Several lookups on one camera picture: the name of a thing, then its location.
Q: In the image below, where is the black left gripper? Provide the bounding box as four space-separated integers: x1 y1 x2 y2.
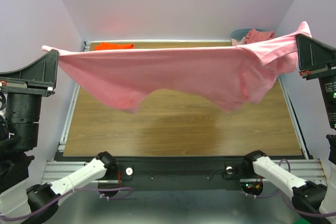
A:
2 45 67 144

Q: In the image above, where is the light pink t shirt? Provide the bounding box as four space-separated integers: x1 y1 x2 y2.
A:
58 22 311 112

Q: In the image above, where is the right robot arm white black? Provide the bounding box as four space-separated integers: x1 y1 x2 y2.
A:
241 35 335 223

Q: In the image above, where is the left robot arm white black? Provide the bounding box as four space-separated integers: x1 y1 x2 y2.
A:
1 50 117 223

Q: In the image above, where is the dusty rose t shirt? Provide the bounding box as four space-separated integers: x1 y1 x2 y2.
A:
246 29 275 44

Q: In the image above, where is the folded orange t shirt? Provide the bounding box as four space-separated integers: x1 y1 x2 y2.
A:
95 42 134 50

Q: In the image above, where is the blue plastic laundry basket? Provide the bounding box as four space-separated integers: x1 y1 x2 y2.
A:
230 28 264 41

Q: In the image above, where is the pale pink garment in basket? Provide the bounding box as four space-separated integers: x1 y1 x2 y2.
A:
231 37 247 46

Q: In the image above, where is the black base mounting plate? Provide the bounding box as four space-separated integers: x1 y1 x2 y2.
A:
97 156 266 198

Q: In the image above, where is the green cloth at corner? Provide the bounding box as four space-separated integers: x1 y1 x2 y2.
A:
293 218 310 224

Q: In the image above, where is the left aluminium frame rail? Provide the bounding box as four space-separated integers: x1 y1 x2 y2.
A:
40 50 80 183

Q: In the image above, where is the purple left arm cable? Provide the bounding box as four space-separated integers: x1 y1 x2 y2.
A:
0 187 134 222

